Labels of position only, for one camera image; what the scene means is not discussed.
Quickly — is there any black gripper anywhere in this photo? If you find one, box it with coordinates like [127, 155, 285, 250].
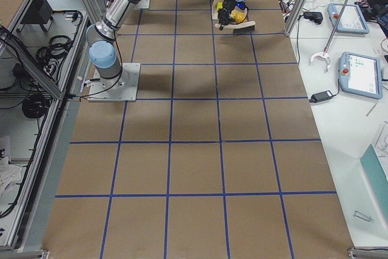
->
[218, 0, 246, 30]

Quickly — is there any beige plastic dustpan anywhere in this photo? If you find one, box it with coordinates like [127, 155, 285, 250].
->
[212, 0, 249, 24]

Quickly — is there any yellow sponge piece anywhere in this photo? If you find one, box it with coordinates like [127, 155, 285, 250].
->
[230, 10, 246, 24]

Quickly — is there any white hand brush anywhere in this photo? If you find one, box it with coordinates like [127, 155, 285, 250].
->
[215, 21, 256, 35]

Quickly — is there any black power adapter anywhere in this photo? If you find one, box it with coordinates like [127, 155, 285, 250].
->
[309, 90, 334, 103]

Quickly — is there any teach pendant far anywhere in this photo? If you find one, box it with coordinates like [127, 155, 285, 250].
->
[327, 3, 369, 35]

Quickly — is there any teach pendant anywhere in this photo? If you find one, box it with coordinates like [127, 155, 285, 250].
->
[327, 3, 369, 35]
[339, 52, 383, 99]

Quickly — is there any reacher grabber tool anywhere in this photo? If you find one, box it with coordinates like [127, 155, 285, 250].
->
[309, 0, 356, 73]

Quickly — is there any teach pendant near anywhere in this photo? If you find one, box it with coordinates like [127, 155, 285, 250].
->
[339, 52, 383, 99]

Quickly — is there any teal folder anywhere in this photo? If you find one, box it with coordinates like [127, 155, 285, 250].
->
[360, 144, 387, 231]

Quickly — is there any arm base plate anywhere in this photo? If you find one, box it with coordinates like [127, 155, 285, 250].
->
[87, 62, 141, 102]
[134, 0, 150, 10]

